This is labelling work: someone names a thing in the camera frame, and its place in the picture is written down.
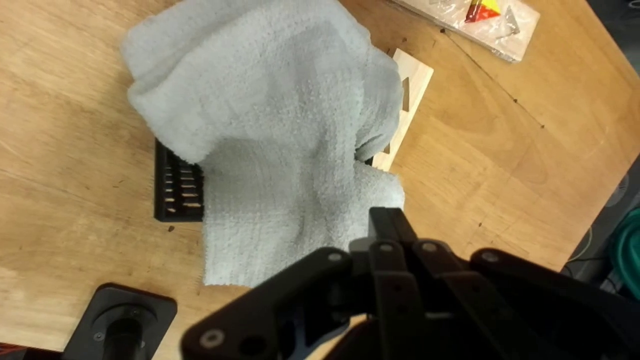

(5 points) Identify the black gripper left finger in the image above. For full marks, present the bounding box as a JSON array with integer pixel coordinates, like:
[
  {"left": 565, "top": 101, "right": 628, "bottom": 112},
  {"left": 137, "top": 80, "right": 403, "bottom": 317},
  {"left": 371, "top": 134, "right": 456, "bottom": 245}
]
[{"left": 179, "top": 249, "right": 364, "bottom": 360}]

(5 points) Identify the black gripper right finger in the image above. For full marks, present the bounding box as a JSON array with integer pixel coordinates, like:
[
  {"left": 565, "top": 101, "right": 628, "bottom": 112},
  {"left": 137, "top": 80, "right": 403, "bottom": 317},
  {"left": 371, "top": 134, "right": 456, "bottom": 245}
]
[{"left": 366, "top": 207, "right": 640, "bottom": 360}]

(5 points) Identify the white terry cloth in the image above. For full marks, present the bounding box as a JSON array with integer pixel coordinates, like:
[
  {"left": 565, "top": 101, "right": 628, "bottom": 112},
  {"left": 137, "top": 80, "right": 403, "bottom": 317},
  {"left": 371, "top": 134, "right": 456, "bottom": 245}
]
[{"left": 121, "top": 0, "right": 403, "bottom": 286}]

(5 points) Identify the black perforated box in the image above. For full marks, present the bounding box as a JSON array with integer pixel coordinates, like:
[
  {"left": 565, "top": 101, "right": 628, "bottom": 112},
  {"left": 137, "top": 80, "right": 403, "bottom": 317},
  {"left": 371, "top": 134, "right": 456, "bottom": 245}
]
[{"left": 154, "top": 144, "right": 204, "bottom": 223}]

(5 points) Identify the wooden slotted board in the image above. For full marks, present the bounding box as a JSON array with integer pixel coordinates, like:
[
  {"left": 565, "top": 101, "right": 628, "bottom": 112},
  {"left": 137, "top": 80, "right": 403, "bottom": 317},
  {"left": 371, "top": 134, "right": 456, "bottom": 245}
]
[{"left": 371, "top": 48, "right": 434, "bottom": 173}]

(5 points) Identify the wooden triangle puzzle board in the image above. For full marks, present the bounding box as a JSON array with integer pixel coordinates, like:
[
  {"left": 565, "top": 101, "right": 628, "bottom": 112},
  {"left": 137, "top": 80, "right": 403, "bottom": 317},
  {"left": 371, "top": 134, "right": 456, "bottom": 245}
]
[{"left": 392, "top": 0, "right": 540, "bottom": 64}]

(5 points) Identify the red yellow triangle piece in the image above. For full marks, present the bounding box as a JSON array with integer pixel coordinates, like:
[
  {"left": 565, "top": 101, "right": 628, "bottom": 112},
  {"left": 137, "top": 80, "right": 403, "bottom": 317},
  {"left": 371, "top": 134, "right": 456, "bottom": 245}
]
[{"left": 466, "top": 0, "right": 500, "bottom": 23}]

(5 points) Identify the black pole base plate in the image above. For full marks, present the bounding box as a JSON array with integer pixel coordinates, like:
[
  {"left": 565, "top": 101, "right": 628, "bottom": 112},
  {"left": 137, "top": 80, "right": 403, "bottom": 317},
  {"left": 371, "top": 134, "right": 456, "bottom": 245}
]
[{"left": 62, "top": 284, "right": 177, "bottom": 360}]

